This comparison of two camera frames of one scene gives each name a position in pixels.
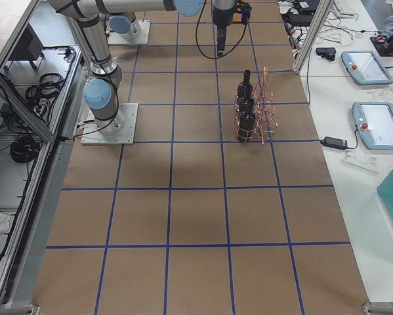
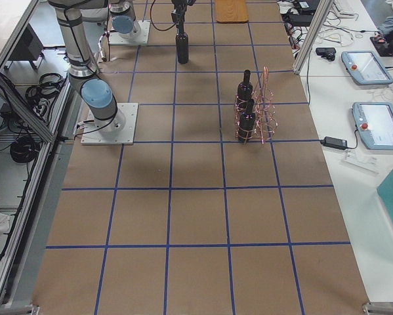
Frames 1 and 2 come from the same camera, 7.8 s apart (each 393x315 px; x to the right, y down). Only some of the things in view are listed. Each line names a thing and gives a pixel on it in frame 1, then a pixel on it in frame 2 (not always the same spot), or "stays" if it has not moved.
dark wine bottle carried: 247,119 -> 179,14
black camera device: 329,52 stays
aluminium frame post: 323,8 stays
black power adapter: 334,143 stays
